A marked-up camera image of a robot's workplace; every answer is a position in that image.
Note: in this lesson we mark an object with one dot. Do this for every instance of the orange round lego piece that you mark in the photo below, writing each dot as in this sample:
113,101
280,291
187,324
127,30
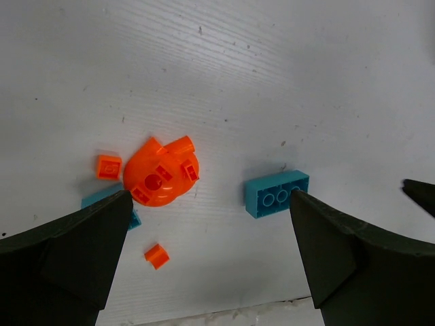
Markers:
156,175

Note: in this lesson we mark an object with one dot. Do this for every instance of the tiny orange lego piece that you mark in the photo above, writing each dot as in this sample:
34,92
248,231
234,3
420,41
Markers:
157,256

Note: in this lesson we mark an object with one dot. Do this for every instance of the small orange square lego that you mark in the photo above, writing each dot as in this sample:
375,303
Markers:
109,167

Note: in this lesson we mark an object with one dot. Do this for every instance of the teal small lego brick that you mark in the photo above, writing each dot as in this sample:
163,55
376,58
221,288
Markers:
108,191

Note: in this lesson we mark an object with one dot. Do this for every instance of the teal long lego brick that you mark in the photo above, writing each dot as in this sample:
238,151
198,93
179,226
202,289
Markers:
268,195

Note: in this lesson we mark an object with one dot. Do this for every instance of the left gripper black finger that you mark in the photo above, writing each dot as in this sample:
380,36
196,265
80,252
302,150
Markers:
60,273
358,273

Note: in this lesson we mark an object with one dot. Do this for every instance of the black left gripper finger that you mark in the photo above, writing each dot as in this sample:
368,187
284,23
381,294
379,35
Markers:
423,194

